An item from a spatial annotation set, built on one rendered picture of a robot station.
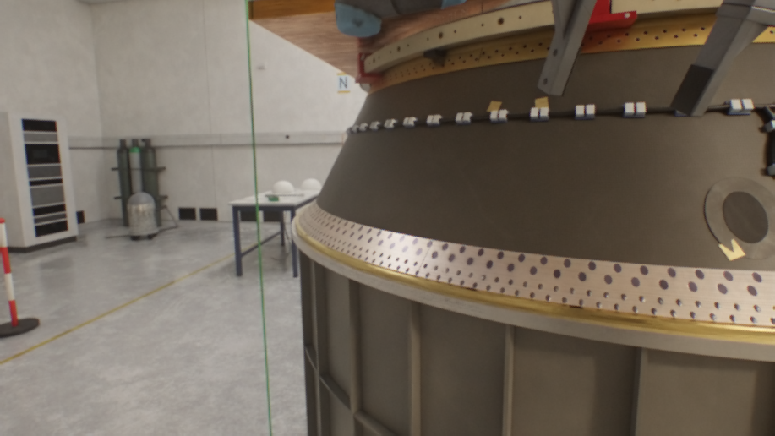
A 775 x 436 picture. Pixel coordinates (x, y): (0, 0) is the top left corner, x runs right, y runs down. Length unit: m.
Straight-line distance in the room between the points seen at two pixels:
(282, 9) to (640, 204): 0.89
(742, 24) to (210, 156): 7.71
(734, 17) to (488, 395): 0.66
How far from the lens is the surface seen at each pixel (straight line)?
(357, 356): 1.01
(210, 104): 7.87
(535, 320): 0.68
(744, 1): 0.44
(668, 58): 0.93
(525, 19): 0.93
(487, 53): 0.98
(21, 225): 7.51
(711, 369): 0.78
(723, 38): 0.44
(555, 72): 0.36
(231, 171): 7.64
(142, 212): 7.26
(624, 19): 0.89
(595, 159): 0.79
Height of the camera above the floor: 1.42
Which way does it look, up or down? 7 degrees down
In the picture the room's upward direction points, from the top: 1 degrees counter-clockwise
